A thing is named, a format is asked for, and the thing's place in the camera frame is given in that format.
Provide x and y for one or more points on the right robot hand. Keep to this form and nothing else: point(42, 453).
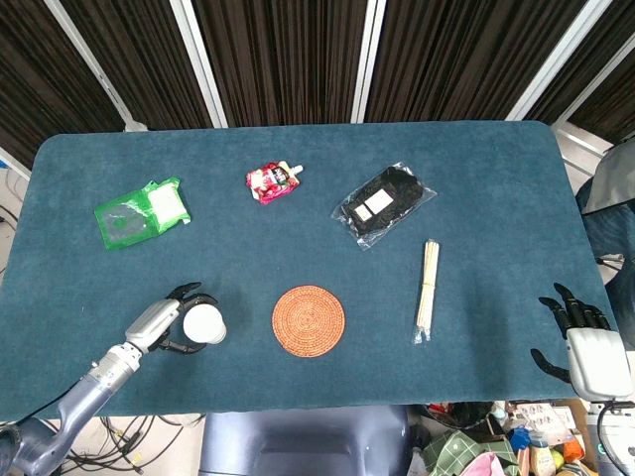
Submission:
point(593, 354)

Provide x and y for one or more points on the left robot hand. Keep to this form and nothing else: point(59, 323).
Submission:
point(151, 320)

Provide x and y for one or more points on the white paper cup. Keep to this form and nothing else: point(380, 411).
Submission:
point(204, 324)

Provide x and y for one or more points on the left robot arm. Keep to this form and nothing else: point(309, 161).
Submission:
point(74, 396)

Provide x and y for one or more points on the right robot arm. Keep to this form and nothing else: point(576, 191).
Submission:
point(612, 436)

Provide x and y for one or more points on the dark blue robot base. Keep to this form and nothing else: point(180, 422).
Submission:
point(305, 441)

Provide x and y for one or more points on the round orange woven coaster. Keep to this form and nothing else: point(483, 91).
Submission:
point(308, 321)

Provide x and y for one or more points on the green wet wipes packet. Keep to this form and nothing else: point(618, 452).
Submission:
point(141, 212)

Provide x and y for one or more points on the box of assorted clutter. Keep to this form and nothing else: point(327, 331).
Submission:
point(501, 441)

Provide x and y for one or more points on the teal table cloth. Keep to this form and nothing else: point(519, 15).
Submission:
point(307, 258)

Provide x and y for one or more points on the wooden chopsticks in clear wrapper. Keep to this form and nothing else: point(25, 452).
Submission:
point(428, 290)

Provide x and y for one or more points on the red drink pouch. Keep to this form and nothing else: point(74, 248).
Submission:
point(273, 181)

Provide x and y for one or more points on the black item in clear bag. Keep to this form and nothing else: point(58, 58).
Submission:
point(384, 205)

